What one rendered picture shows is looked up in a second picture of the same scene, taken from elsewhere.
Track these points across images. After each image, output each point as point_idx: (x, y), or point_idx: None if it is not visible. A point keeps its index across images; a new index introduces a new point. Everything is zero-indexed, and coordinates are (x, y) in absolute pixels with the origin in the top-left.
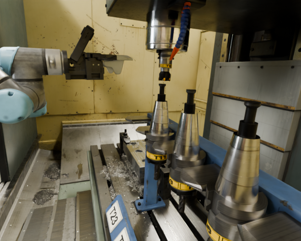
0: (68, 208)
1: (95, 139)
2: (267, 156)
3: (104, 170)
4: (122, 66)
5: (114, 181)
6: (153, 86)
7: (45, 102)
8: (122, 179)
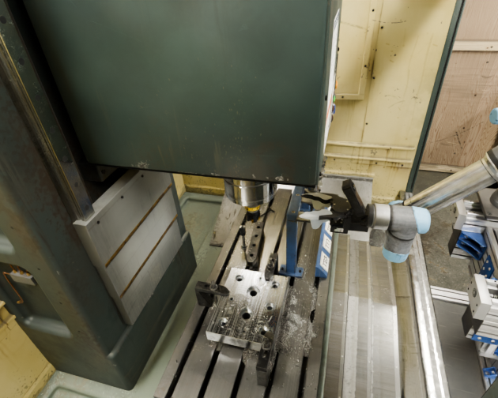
0: (352, 377)
1: None
2: (171, 233)
3: (310, 336)
4: (312, 201)
5: (306, 310)
6: None
7: (383, 245)
8: (297, 309)
